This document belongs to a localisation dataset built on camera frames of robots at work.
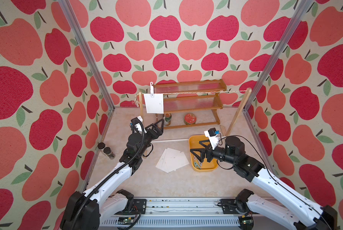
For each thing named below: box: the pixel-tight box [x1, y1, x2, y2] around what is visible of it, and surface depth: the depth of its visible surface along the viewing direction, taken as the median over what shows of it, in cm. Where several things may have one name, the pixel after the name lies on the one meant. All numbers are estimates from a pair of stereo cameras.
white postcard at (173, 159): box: [164, 147, 184, 173], surface depth 93 cm
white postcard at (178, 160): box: [168, 150, 190, 171], surface depth 93 cm
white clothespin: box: [149, 81, 155, 98], surface depth 66 cm
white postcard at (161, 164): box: [155, 148, 169, 174], surface depth 91 cm
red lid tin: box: [183, 113, 197, 126], surface depth 110 cm
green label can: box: [163, 113, 172, 127], surface depth 103 cm
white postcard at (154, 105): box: [143, 93, 164, 115], surface depth 72 cm
